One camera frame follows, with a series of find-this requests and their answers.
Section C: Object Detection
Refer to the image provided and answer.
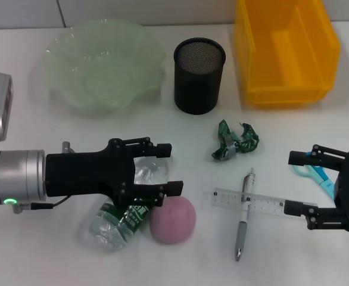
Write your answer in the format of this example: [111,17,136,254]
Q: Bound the clear green label water bottle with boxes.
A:
[77,157,175,254]

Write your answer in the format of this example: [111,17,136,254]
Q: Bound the green plastic wrapper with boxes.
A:
[211,119,260,162]

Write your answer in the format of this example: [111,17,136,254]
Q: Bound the light blue scissors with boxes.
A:
[292,151,336,198]

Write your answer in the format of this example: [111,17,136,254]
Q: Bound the silver grey ballpoint pen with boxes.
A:
[233,167,256,262]

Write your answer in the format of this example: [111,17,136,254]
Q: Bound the yellow plastic bin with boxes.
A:
[233,0,341,108]

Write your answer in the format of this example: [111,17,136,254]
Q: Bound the black mesh pen holder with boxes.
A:
[173,37,226,116]

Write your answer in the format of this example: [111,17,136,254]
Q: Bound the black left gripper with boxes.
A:
[45,136,173,198]

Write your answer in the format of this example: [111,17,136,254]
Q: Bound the pink peach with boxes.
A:
[149,196,197,245]

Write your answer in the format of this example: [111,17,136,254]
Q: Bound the clear plastic ruler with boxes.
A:
[211,186,319,216]

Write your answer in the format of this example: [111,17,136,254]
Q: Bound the green glass fruit plate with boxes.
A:
[43,18,168,119]

